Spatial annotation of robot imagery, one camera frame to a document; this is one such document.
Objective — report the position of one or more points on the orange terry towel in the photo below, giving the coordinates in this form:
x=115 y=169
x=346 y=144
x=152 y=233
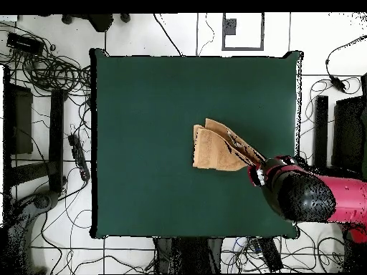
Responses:
x=215 y=151

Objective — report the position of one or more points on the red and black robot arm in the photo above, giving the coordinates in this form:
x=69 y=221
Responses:
x=344 y=197

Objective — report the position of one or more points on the short black power strip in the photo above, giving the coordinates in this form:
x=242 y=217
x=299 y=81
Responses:
x=271 y=255

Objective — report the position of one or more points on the black upright bar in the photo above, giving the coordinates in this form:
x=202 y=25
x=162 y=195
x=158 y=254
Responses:
x=321 y=129
x=56 y=129

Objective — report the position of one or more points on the black cabinet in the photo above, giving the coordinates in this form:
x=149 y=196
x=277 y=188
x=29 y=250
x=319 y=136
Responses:
x=23 y=120
x=348 y=131

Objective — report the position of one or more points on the dark green table cloth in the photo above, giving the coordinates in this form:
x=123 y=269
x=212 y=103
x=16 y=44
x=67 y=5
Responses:
x=129 y=100

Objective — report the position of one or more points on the grey square plate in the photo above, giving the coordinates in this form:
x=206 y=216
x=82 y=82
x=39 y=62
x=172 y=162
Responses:
x=230 y=26

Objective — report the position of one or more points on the long black power strip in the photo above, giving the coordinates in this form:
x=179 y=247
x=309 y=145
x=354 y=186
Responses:
x=78 y=156

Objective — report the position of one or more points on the black chair base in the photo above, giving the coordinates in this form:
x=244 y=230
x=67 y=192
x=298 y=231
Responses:
x=99 y=21

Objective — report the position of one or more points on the black device box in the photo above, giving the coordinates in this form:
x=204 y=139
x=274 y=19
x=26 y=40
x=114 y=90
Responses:
x=24 y=43

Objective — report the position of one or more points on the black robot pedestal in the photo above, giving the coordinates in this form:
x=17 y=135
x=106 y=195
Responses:
x=189 y=255

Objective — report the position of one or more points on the grey rectangular floor frame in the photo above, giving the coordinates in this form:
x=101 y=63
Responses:
x=262 y=31

